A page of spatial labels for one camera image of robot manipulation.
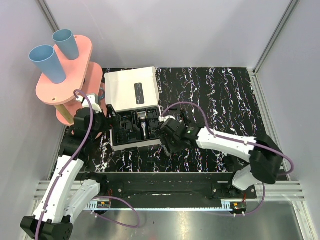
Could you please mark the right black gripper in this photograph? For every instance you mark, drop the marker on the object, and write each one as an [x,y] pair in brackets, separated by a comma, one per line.
[165,138]

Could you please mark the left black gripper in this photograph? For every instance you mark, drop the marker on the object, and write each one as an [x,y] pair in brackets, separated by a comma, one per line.
[110,120]

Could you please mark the black silver hair clipper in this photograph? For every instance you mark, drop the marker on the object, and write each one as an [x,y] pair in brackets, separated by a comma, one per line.
[142,117]

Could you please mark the black comb attachment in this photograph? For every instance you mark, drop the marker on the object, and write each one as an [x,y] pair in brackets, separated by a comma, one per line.
[228,162]

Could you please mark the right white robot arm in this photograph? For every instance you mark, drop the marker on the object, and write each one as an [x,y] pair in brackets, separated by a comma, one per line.
[263,156]

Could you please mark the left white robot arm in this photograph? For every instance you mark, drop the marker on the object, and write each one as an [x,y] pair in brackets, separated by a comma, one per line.
[57,212]

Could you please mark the blue mug on shelf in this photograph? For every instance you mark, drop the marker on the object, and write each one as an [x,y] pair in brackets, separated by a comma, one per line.
[101,94]

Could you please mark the white clipper kit box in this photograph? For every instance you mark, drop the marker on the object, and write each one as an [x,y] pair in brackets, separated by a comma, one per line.
[129,92]

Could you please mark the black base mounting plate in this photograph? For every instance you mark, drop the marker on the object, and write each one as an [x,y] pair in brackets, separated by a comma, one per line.
[207,185]

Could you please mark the pink tiered wooden shelf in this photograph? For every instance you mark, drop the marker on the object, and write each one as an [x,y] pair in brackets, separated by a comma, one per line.
[81,74]

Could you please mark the far blue plastic cup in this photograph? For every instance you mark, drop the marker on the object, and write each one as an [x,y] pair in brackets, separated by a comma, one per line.
[66,42]

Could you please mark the blue plastic cup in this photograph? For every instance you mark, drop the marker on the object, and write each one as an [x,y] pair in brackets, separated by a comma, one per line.
[66,42]
[46,59]

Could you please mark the near blue plastic cup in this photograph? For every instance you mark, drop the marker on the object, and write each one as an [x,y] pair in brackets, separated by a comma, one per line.
[46,59]

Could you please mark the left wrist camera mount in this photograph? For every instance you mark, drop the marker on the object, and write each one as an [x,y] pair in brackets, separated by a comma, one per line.
[90,100]

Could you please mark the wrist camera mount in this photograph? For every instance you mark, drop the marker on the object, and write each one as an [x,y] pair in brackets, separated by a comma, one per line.
[163,119]
[90,100]

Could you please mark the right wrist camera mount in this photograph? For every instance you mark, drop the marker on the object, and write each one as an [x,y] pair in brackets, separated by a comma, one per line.
[163,119]

